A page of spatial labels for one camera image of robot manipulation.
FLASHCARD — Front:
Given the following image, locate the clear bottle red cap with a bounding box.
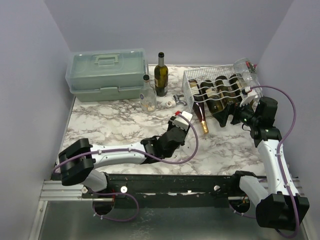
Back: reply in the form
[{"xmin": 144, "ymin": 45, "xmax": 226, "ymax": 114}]
[{"xmin": 233, "ymin": 58, "xmax": 260, "ymax": 88}]

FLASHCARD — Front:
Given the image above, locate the clear glass wine bottle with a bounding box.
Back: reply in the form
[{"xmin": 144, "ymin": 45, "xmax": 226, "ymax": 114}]
[{"xmin": 139, "ymin": 74, "xmax": 157, "ymax": 113}]

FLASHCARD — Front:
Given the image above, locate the dark green brown-label wine bottle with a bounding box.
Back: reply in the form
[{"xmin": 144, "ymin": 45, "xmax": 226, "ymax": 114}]
[{"xmin": 154, "ymin": 52, "xmax": 169, "ymax": 97}]

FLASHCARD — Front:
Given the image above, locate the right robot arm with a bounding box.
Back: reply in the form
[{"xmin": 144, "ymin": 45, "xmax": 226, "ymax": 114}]
[{"xmin": 211, "ymin": 97, "xmax": 310, "ymax": 231}]

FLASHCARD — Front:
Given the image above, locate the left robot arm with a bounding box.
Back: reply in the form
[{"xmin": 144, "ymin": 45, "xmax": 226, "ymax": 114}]
[{"xmin": 57, "ymin": 115, "xmax": 190, "ymax": 198}]

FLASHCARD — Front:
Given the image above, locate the dark green bottle black neck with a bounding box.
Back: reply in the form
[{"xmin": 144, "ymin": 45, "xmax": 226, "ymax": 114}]
[{"xmin": 200, "ymin": 79, "xmax": 224, "ymax": 116}]

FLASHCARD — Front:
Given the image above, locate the red bottle gold foil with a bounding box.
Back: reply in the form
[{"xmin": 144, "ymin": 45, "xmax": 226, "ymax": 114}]
[{"xmin": 188, "ymin": 79, "xmax": 209, "ymax": 134}]

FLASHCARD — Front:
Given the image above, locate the olive bottle silver cap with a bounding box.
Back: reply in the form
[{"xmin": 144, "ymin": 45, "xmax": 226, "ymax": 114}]
[{"xmin": 214, "ymin": 75, "xmax": 237, "ymax": 107}]

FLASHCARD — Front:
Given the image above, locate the green bottle black cap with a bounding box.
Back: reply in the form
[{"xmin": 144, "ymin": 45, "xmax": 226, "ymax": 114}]
[{"xmin": 228, "ymin": 74, "xmax": 243, "ymax": 103}]

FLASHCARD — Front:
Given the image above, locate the white plastic pipe fitting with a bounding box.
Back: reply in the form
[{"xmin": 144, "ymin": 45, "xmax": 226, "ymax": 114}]
[{"xmin": 163, "ymin": 100, "xmax": 176, "ymax": 108}]

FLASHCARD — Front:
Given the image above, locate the green plastic toolbox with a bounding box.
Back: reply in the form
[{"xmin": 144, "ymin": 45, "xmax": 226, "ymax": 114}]
[{"xmin": 65, "ymin": 48, "xmax": 149, "ymax": 102}]

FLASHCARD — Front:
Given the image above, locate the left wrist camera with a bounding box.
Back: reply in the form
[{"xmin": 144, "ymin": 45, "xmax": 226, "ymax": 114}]
[{"xmin": 172, "ymin": 111, "xmax": 193, "ymax": 131}]

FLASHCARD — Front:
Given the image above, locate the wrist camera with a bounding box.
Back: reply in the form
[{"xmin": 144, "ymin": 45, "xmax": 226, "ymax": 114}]
[
  {"xmin": 172, "ymin": 111, "xmax": 193, "ymax": 131},
  {"xmin": 240, "ymin": 86, "xmax": 258, "ymax": 107}
]

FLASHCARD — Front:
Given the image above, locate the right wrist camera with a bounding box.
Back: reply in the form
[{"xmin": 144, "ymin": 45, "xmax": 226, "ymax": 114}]
[{"xmin": 240, "ymin": 86, "xmax": 258, "ymax": 107}]

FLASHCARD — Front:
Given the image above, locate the white wire wine rack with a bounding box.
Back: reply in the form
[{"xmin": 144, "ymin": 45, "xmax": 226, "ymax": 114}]
[{"xmin": 182, "ymin": 64, "xmax": 245, "ymax": 111}]

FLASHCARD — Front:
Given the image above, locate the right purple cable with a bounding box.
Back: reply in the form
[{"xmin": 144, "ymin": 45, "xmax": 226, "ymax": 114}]
[{"xmin": 228, "ymin": 85, "xmax": 301, "ymax": 238}]

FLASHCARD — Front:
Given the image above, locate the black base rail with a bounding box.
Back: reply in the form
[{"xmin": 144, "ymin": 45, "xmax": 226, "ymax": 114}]
[{"xmin": 82, "ymin": 171, "xmax": 253, "ymax": 212}]

